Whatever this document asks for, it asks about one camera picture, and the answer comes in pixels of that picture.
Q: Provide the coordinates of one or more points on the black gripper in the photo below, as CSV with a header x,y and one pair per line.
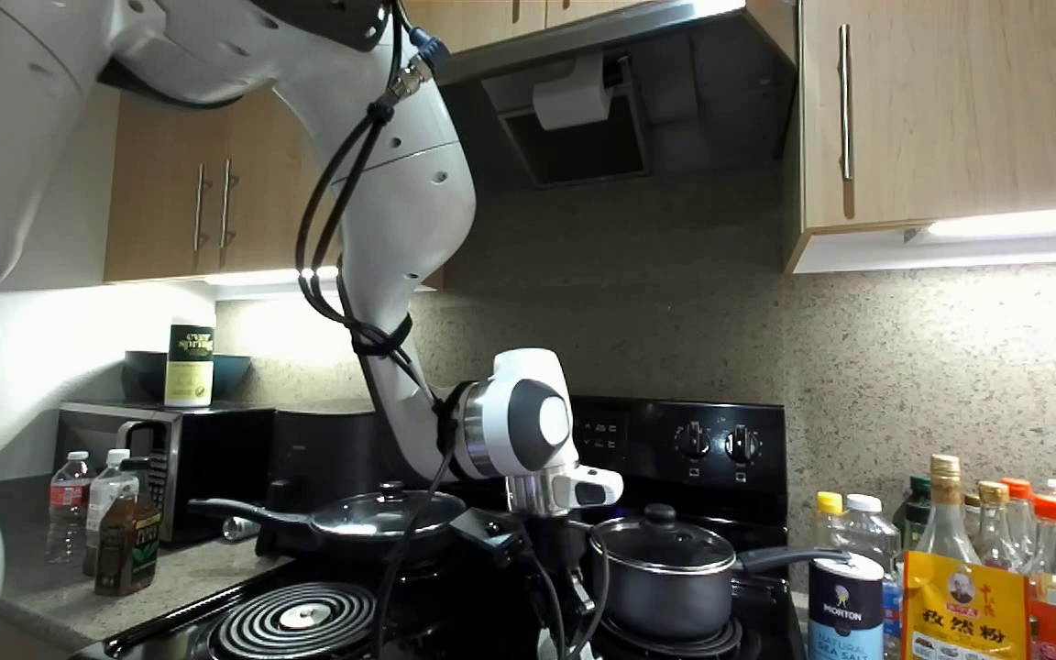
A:
x,y
558,572

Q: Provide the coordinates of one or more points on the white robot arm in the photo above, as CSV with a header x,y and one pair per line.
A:
x,y
421,206

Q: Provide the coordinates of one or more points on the black electric stove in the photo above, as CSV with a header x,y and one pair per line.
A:
x,y
641,424

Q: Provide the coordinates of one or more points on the black coil stove burner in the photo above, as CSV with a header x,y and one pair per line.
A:
x,y
260,623
725,643

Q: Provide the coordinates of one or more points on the black stove knob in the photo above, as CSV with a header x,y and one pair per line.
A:
x,y
691,436
741,443

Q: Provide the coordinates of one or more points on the glass saucepan lid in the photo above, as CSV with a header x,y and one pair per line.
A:
x,y
669,542

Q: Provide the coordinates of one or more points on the dark grey saucepan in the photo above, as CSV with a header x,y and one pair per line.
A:
x,y
678,605

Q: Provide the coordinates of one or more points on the glass frying pan lid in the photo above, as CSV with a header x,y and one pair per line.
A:
x,y
356,515

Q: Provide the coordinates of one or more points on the black frying pan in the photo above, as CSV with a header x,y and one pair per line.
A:
x,y
310,546

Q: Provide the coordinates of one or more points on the black countertop appliance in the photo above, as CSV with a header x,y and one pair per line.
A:
x,y
321,452

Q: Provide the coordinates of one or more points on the yellow cap bottle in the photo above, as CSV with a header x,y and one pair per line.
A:
x,y
832,519

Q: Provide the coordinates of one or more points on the dark blue salt canister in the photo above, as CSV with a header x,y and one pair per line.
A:
x,y
844,610

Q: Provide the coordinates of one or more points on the black silver microwave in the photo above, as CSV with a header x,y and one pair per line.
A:
x,y
221,462

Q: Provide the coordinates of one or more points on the dark green bottle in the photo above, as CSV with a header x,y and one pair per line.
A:
x,y
916,508

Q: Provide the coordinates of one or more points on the gold cap clear bottle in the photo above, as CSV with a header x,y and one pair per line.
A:
x,y
947,525

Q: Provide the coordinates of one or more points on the under-cabinet light strip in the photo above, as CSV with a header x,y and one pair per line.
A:
x,y
1019,225
265,281

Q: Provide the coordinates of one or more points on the brown sauce bottle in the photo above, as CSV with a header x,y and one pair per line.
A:
x,y
125,552

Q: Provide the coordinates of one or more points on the tan cap bottle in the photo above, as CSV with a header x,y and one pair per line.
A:
x,y
991,525

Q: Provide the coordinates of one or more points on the white label water bottle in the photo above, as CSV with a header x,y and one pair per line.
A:
x,y
112,495

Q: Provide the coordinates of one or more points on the dark teal bowl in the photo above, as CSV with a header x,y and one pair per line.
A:
x,y
144,377

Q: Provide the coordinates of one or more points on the small orange cap bottle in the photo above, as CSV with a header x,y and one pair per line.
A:
x,y
1019,519

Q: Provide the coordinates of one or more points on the white hood lamp cover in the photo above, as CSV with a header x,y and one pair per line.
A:
x,y
570,97

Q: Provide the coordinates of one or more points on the steel range hood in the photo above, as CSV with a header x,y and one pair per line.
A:
x,y
686,110

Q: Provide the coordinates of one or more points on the red label orange cap bottle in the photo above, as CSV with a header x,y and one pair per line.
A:
x,y
1055,572

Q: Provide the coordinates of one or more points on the red label water bottle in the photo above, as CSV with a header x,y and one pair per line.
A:
x,y
67,508

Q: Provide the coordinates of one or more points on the wooden two-door wall cabinet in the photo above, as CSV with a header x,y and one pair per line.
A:
x,y
162,206

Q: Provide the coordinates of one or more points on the short wooden wall cabinet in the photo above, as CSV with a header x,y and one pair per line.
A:
x,y
494,14

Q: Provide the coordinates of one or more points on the wooden single-door wall cabinet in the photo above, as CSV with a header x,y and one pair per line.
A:
x,y
980,110

